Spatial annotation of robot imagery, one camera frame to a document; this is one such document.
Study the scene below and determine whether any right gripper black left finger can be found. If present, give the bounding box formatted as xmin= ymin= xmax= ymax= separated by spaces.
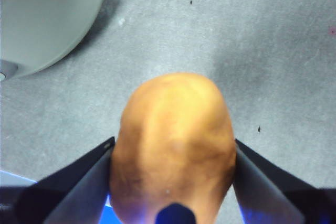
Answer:
xmin=0 ymin=136 xmax=117 ymax=224

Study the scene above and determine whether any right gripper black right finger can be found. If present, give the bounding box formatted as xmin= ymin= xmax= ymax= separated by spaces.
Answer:
xmin=232 ymin=138 xmax=336 ymax=224

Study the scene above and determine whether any brown potato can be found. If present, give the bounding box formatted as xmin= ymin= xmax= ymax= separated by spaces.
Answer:
xmin=108 ymin=72 xmax=237 ymax=224

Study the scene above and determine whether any pale green electric cooking pot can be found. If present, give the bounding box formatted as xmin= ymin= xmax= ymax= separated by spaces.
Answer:
xmin=0 ymin=0 xmax=109 ymax=81

